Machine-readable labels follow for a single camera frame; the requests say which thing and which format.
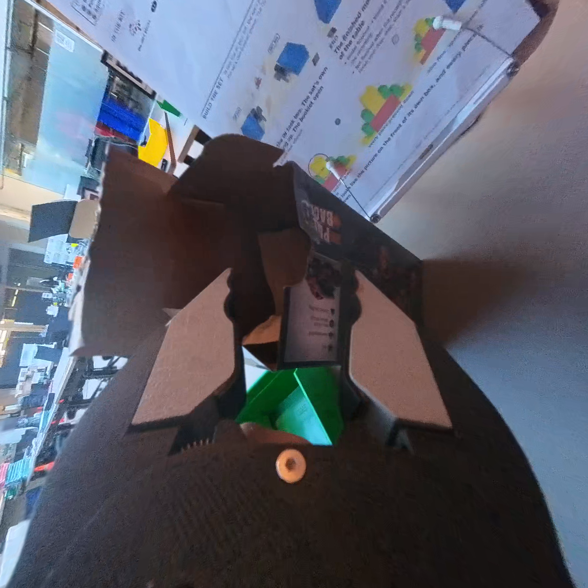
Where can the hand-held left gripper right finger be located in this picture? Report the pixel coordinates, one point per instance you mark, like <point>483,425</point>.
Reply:
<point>395,363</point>

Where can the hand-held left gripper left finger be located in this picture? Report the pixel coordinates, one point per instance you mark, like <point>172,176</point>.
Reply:
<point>188,363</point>

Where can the black lego box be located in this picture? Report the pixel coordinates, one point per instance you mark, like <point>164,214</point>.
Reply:
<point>138,252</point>

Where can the green plastic tray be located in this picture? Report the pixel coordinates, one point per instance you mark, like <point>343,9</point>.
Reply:
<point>298,409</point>

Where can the printed instruction sheet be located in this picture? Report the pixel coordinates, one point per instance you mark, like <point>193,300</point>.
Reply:
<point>275,55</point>

